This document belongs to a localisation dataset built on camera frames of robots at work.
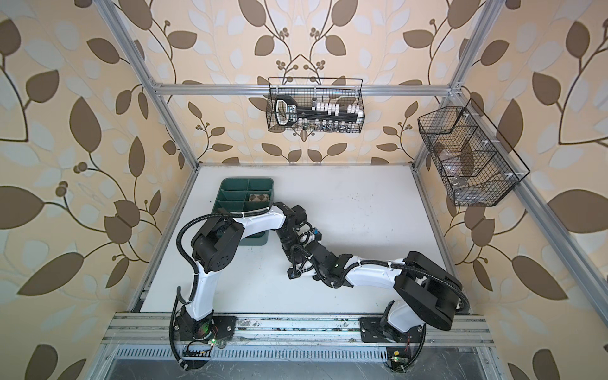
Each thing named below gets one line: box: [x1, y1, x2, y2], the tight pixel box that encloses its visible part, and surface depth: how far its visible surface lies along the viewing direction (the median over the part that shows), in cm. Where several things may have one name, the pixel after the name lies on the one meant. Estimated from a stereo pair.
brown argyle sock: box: [248, 193, 270, 202], surface depth 104 cm
